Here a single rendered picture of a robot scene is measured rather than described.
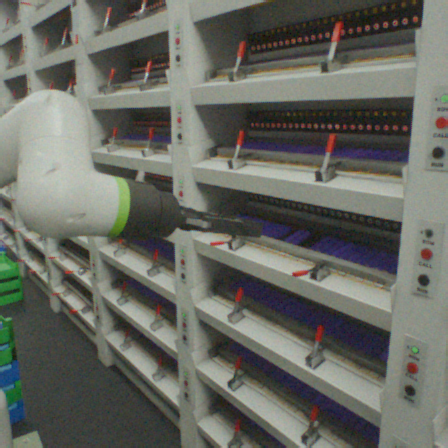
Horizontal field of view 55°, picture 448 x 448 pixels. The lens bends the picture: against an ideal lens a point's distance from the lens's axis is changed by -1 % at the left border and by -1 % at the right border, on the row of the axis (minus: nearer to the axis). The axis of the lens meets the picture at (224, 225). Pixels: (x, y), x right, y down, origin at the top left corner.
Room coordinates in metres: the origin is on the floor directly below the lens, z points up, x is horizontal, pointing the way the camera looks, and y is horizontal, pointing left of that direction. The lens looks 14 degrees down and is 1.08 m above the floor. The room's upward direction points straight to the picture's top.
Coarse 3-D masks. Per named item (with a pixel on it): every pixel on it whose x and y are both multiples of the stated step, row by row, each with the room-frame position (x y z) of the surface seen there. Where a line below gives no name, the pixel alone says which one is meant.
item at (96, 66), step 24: (96, 0) 1.74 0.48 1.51; (120, 0) 1.80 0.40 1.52; (120, 48) 1.79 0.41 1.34; (96, 72) 1.73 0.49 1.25; (120, 72) 1.79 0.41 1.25; (96, 120) 1.72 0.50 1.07; (120, 120) 1.78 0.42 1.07; (96, 168) 1.71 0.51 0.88; (120, 168) 1.77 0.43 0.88; (96, 264) 1.72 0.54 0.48; (96, 288) 1.73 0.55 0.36; (96, 336) 1.77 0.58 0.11
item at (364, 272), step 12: (252, 240) 1.03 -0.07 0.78; (264, 240) 1.00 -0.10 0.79; (276, 240) 0.98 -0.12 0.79; (288, 252) 0.94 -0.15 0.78; (300, 252) 0.91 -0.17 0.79; (312, 252) 0.89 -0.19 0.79; (336, 264) 0.83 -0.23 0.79; (348, 264) 0.81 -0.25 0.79; (360, 276) 0.79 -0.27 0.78; (372, 276) 0.77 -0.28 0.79; (384, 276) 0.75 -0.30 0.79; (396, 276) 0.74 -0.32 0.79
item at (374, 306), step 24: (312, 216) 1.04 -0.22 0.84; (216, 240) 1.10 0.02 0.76; (240, 264) 1.00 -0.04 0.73; (264, 264) 0.93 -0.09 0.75; (288, 264) 0.91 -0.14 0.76; (288, 288) 0.88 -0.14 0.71; (312, 288) 0.82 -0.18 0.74; (336, 288) 0.78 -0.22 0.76; (360, 288) 0.76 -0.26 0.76; (360, 312) 0.73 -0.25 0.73; (384, 312) 0.69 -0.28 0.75
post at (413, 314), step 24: (432, 0) 0.67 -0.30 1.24; (432, 24) 0.66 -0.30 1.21; (432, 48) 0.66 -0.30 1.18; (432, 72) 0.66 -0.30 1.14; (408, 168) 0.68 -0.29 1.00; (408, 192) 0.67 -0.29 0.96; (432, 192) 0.64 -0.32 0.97; (408, 216) 0.67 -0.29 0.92; (432, 216) 0.64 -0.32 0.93; (408, 240) 0.67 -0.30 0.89; (408, 264) 0.66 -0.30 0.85; (408, 288) 0.66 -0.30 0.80; (408, 312) 0.66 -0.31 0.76; (432, 312) 0.62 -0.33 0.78; (432, 336) 0.62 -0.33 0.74; (432, 360) 0.62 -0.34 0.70; (432, 384) 0.61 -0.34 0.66; (384, 408) 0.67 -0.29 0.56; (408, 408) 0.64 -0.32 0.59; (432, 408) 0.61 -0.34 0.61; (384, 432) 0.67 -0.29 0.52; (408, 432) 0.64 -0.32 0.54; (432, 432) 0.61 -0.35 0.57
